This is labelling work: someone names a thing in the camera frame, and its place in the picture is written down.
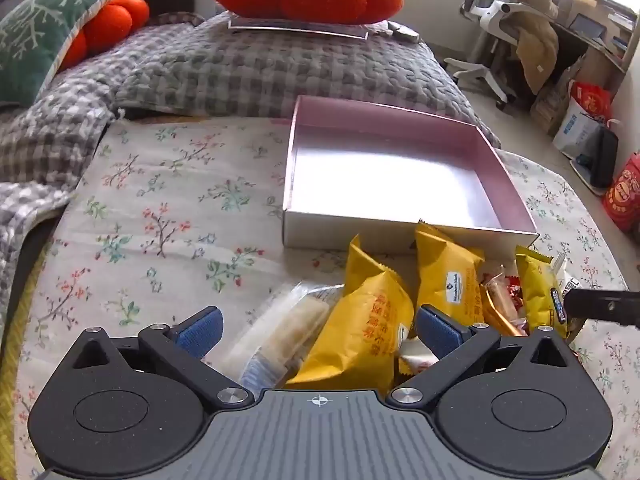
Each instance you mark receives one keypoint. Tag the red plastic bag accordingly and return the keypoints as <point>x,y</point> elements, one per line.
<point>592,97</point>

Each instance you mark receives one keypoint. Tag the clear red biscuit packet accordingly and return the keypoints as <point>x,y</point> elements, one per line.
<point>500,312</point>

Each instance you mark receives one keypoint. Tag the red patterned gift bag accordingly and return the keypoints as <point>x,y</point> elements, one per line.
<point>625,192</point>

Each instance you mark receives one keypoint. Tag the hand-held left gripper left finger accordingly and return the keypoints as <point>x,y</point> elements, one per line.
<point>202,332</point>

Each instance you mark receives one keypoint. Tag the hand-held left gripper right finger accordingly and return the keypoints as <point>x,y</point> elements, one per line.
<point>440,330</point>

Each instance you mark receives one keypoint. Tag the yellow snack packet blue logo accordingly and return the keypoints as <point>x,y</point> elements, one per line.
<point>450,280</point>

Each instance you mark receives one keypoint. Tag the large yellow snack packet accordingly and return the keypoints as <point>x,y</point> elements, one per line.
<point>360,330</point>

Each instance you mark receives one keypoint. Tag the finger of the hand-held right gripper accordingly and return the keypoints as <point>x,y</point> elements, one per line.
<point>600,305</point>

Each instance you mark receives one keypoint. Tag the small orange pumpkin cushion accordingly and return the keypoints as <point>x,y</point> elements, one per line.
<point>110,22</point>

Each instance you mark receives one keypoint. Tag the silver flat tray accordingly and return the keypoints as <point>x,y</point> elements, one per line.
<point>300,27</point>

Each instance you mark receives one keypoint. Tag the red and white candy packet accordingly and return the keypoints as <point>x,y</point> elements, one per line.
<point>514,292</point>

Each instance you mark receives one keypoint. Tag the small white snack packet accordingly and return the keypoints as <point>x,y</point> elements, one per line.
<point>412,357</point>

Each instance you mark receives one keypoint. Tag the small yellow snack packet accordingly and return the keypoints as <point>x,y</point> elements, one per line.
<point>537,285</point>

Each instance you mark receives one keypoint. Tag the clear white wafer packet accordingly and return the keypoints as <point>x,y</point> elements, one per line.
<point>290,330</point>

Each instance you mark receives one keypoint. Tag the small grey clip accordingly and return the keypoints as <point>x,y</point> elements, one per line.
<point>404,31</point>

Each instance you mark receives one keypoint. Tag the green patterned pillow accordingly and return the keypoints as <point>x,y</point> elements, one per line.
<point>45,35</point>

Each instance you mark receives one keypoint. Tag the beige coat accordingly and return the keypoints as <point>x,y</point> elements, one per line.
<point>537,45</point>

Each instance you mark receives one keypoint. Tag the white and blue bag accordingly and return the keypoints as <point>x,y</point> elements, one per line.
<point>577,127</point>

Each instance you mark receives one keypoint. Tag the white packet with black print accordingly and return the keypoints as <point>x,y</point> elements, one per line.
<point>569,282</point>

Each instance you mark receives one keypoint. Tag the pink and white cardboard box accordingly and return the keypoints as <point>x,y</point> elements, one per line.
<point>390,175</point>

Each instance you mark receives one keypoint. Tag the black bag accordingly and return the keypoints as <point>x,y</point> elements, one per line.
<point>604,157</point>

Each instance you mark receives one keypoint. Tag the grey checked blanket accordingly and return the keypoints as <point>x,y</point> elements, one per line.
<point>240,70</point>

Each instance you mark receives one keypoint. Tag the wooden desk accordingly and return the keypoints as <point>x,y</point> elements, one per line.
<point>605,55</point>

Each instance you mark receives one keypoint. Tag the white office chair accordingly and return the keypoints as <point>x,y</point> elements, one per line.
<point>487,5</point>

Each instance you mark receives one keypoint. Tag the floral bed sheet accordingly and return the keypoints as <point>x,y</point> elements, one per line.
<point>165,230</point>

